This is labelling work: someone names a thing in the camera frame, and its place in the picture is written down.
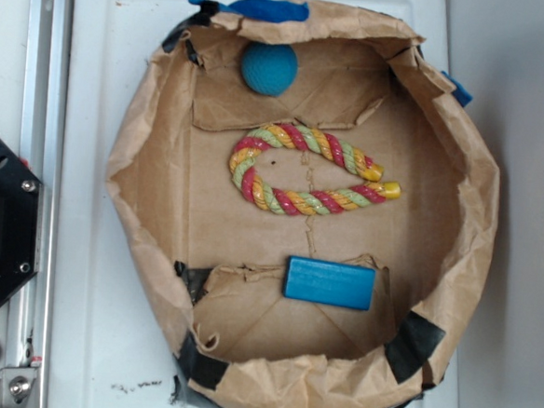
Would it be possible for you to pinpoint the brown paper bag tray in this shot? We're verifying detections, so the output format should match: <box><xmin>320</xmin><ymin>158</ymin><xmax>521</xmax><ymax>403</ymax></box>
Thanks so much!
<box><xmin>106</xmin><ymin>0</ymin><xmax>500</xmax><ymax>408</ymax></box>

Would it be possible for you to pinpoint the aluminium extrusion rail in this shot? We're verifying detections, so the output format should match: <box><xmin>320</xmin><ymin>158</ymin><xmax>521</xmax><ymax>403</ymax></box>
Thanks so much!
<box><xmin>2</xmin><ymin>0</ymin><xmax>76</xmax><ymax>371</ymax></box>

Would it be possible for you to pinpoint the metal corner bracket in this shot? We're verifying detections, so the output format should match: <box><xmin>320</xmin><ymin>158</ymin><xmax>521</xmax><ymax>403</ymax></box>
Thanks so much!
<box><xmin>0</xmin><ymin>367</ymin><xmax>38</xmax><ymax>408</ymax></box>

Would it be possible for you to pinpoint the blue rectangular block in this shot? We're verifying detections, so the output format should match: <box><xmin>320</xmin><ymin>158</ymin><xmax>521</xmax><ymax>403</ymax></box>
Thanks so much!
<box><xmin>282</xmin><ymin>256</ymin><xmax>376</xmax><ymax>310</ymax></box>

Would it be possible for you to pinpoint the blue textured ball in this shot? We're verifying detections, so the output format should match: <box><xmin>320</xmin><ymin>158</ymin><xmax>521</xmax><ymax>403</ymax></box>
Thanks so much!
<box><xmin>240</xmin><ymin>42</ymin><xmax>298</xmax><ymax>97</ymax></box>

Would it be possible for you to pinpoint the multicolour twisted rope toy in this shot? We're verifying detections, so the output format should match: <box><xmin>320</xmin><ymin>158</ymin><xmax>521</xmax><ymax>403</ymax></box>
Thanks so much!
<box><xmin>229</xmin><ymin>123</ymin><xmax>401</xmax><ymax>216</ymax></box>

